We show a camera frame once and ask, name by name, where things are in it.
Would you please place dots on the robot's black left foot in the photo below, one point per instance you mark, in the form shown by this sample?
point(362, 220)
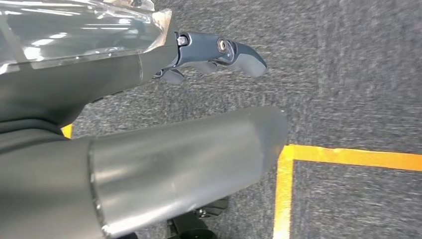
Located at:
point(191, 224)

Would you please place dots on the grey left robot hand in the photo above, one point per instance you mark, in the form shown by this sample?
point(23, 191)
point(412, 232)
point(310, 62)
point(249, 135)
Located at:
point(181, 155)

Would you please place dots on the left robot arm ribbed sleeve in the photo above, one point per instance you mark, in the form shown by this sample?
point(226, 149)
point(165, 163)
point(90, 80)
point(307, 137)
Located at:
point(29, 137)

